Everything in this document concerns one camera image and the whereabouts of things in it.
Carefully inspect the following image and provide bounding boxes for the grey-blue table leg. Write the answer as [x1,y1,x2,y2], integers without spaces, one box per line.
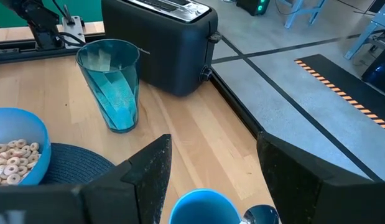
[344,12,385,60]

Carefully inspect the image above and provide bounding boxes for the black two-slot toaster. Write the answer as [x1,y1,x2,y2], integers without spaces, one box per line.
[101,0,223,97]

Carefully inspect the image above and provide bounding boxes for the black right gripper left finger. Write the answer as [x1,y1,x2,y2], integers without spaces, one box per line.
[81,133,173,224]

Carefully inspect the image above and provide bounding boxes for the grey-blue stool legs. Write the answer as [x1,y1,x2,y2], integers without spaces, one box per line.
[277,0,328,30]

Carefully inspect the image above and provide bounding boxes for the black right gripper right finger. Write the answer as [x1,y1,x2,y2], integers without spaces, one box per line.
[256,132,372,224]

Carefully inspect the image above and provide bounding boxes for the orange-black striped cable cover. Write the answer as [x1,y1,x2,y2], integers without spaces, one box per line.
[294,54,385,134]

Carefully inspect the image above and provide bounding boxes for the white mounting bracket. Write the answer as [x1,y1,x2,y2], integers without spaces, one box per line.
[61,15,86,49]

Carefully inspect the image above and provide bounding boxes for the teal drinking glass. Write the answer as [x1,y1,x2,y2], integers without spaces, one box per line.
[75,39,141,134]

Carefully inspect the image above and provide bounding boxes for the glossy black case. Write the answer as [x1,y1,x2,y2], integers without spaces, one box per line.
[361,43,385,97]

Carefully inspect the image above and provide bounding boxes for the black device green lights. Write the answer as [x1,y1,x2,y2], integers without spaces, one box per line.
[235,0,271,16]

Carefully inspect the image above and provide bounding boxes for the metal spoon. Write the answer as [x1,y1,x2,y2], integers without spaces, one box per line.
[241,204,280,224]

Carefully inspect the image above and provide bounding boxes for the blue bowl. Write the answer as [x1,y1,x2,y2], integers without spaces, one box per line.
[0,107,52,187]

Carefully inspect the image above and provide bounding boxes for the cereal rings heap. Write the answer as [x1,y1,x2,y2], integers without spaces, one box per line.
[0,139,40,187]

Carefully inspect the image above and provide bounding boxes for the round dark woven placemat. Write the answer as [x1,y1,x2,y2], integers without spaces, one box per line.
[39,142,116,186]

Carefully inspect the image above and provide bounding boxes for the green floor mat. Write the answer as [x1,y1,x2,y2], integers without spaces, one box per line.
[0,0,103,29]

